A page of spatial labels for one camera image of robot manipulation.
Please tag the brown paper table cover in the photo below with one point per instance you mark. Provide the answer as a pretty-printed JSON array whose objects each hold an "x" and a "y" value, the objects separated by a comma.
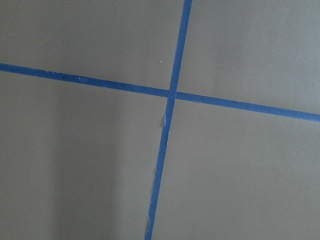
[{"x": 159, "y": 119}]

